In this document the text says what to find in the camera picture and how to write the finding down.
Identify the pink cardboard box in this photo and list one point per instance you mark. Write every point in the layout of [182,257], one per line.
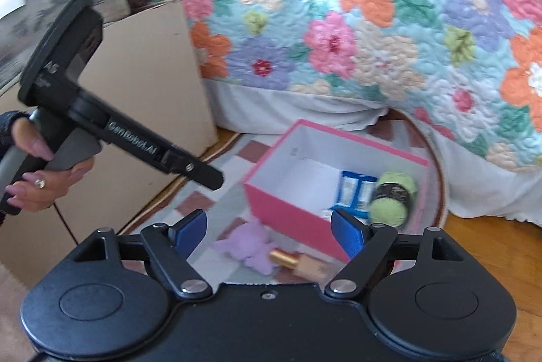
[296,181]

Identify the green yarn ball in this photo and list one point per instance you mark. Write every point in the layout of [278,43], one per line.
[392,199]

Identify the person's left hand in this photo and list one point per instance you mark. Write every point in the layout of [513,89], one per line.
[38,190]

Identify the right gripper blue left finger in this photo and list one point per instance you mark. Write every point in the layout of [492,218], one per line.
[169,247]

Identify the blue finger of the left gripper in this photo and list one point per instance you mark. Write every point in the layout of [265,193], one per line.
[188,166]

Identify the white bed skirt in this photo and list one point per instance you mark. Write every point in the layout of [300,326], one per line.
[478,188]

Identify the checkered floor rug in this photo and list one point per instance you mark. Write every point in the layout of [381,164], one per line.
[228,207]

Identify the blue wet wipes pack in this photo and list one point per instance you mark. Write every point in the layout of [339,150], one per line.
[354,194]

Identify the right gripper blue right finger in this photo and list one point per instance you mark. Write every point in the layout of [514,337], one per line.
[367,247]

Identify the purple plush toy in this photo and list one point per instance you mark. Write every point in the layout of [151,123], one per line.
[250,244]

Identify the floral quilt bedspread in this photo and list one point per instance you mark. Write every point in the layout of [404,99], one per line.
[469,69]

